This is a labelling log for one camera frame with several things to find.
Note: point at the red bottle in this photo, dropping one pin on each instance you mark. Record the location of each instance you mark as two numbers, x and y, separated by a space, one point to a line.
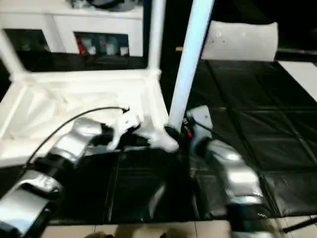
79 45

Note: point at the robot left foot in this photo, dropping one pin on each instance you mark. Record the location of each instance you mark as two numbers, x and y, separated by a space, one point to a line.
99 235

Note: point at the small white jar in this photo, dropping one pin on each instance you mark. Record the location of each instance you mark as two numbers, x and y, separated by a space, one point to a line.
123 50
92 50

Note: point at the white jar with blue print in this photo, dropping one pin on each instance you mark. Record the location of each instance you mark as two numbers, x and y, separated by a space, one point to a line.
109 48

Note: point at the small gold label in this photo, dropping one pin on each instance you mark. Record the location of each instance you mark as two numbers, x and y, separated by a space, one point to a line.
178 48

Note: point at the white plastic table leg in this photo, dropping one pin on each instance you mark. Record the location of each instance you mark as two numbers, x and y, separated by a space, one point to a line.
193 49
153 37
10 54

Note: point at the black metal bar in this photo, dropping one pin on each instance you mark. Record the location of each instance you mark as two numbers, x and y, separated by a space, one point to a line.
299 226

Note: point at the white flat board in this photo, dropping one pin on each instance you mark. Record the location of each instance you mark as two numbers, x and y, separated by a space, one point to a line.
302 77

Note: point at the white cabinet with glass doors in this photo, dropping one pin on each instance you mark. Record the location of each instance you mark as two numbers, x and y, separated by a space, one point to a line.
62 19

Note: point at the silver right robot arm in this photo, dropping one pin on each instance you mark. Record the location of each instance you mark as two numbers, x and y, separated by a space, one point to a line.
235 173

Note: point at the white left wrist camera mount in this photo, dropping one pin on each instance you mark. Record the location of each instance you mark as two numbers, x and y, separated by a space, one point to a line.
123 124

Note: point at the black padded work mat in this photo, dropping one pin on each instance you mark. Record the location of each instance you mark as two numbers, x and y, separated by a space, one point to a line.
247 124

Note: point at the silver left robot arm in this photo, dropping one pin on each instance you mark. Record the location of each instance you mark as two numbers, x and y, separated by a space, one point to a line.
74 141

